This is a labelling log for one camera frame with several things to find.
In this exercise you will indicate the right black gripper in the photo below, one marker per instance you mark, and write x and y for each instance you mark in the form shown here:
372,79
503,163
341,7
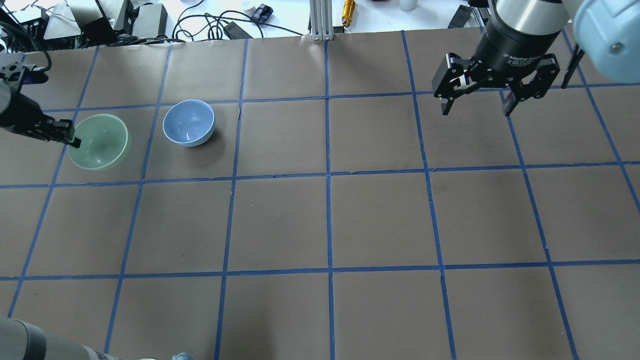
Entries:
506,49

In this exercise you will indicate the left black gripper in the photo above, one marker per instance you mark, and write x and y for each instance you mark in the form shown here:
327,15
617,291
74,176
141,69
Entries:
21,117

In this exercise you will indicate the blue ceramic bowl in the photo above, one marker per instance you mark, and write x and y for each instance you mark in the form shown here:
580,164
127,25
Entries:
189,123

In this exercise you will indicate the green ceramic bowl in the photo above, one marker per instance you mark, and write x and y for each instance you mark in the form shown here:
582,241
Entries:
105,142

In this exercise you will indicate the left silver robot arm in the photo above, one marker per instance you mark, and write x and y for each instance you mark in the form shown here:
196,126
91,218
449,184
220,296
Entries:
26,341

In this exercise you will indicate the brown grid paper mat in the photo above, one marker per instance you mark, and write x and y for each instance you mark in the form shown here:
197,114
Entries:
333,214

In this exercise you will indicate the yellow cylindrical tool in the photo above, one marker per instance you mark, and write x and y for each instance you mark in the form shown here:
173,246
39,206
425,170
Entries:
348,13

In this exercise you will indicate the aluminium frame post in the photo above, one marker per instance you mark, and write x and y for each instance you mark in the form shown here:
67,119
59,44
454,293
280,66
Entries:
321,20

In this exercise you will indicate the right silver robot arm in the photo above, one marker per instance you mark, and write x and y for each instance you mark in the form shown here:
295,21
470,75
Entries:
605,30

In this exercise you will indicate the black power adapter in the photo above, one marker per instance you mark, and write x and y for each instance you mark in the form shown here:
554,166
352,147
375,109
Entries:
235,32

